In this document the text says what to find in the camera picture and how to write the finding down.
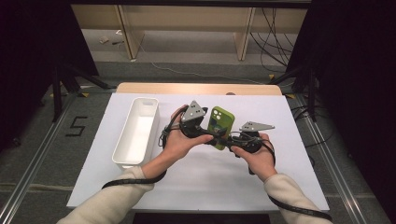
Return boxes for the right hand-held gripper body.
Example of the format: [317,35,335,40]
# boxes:
[228,120,276,154]

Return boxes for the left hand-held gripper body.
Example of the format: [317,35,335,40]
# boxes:
[179,100,216,141]

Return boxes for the green phone case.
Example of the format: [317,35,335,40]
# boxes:
[205,105,236,151]

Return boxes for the white storage box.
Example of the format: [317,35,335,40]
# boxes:
[111,96,161,172]

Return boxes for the person's right hand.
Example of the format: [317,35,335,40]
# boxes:
[230,133,278,183]

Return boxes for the person's left hand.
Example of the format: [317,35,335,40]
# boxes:
[159,105,215,166]

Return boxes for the white table sheet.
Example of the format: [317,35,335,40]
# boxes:
[65,91,330,213]

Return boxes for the black metal stand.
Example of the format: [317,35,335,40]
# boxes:
[269,66,318,123]
[50,63,118,123]

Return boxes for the wooden shelf furniture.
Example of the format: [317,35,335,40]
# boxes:
[70,3,309,62]

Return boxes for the black curtain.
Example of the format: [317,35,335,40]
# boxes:
[0,0,100,150]
[286,0,396,218]

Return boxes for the thin white floor cable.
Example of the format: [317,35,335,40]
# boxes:
[136,38,265,86]

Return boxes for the black floor cables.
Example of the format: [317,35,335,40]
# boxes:
[290,104,335,148]

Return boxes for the metal floor rail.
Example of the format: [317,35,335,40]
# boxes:
[0,92,78,224]
[295,93,370,224]

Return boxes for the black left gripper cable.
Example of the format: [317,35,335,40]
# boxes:
[101,105,190,190]

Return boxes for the bundle of black cables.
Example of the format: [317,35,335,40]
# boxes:
[249,7,295,74]

